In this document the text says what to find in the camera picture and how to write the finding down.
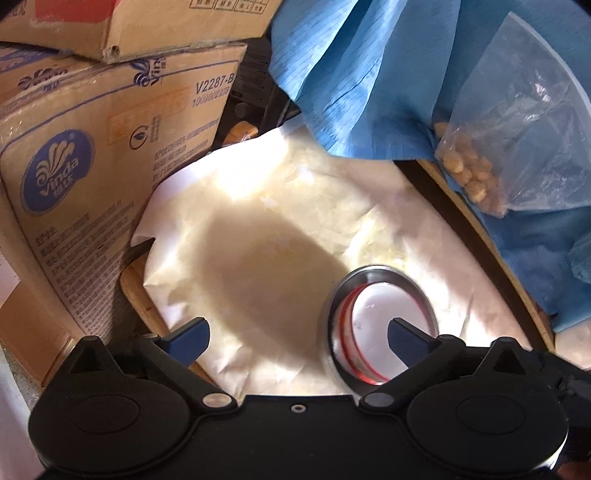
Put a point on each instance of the plastic-wrapped cardboard box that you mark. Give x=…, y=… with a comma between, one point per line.
x=92, y=184

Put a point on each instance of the brown cardboard box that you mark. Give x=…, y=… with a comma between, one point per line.
x=138, y=27

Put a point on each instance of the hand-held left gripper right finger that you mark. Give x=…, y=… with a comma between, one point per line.
x=408, y=337

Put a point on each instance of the clear bag of round snacks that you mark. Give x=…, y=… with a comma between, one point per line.
x=517, y=129

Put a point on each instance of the stainless steel bowl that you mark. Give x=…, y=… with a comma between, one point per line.
x=334, y=314

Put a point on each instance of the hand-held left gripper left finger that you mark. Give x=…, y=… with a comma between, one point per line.
x=190, y=334

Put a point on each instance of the white bowl with red rim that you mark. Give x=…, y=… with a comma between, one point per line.
x=369, y=314

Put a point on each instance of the white paper sheet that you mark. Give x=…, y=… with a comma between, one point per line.
x=258, y=221

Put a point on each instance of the blue striped cloth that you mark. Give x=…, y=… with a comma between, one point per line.
x=369, y=78

